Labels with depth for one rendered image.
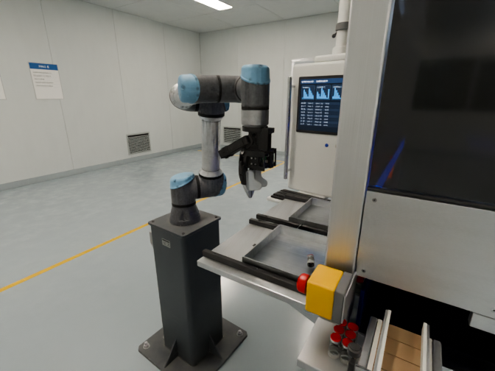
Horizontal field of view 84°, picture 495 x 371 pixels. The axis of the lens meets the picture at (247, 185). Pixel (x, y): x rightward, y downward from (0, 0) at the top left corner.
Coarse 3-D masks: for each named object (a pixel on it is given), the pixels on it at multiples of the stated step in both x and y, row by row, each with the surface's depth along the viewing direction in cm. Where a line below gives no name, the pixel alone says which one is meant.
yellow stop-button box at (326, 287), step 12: (312, 276) 55; (324, 276) 55; (336, 276) 55; (348, 276) 55; (312, 288) 53; (324, 288) 52; (336, 288) 51; (312, 300) 54; (324, 300) 52; (336, 300) 51; (312, 312) 55; (324, 312) 53; (336, 312) 52
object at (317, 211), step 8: (312, 200) 130; (320, 200) 128; (304, 208) 123; (312, 208) 126; (320, 208) 126; (328, 208) 126; (296, 216) 116; (304, 216) 118; (312, 216) 118; (320, 216) 118; (328, 216) 118; (304, 224) 107; (312, 224) 105; (320, 224) 103; (328, 224) 111
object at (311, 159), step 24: (312, 72) 151; (336, 72) 143; (312, 96) 153; (336, 96) 145; (312, 120) 157; (336, 120) 148; (312, 144) 161; (336, 144) 152; (312, 168) 164; (312, 192) 169
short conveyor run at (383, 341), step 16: (384, 320) 52; (368, 336) 53; (384, 336) 48; (400, 336) 53; (416, 336) 53; (352, 352) 42; (368, 352) 49; (384, 352) 50; (400, 352) 50; (416, 352) 50; (432, 352) 50; (352, 368) 43; (368, 368) 47; (384, 368) 47; (400, 368) 47; (416, 368) 47; (432, 368) 47
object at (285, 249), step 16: (272, 240) 98; (288, 240) 98; (304, 240) 98; (320, 240) 96; (256, 256) 88; (272, 256) 88; (288, 256) 88; (304, 256) 88; (320, 256) 88; (272, 272) 78; (288, 272) 75; (304, 272) 80
